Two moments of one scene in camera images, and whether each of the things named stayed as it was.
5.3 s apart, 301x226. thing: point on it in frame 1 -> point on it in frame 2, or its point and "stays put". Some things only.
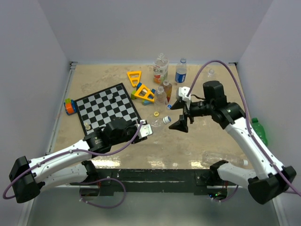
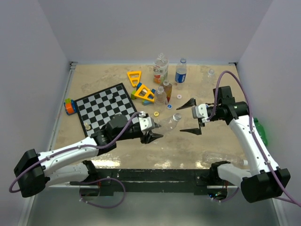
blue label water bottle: x=181 y=71 stays put
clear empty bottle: x=160 y=98 stays put
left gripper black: x=137 y=140 -> x=149 y=137
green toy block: x=132 y=97 stays put
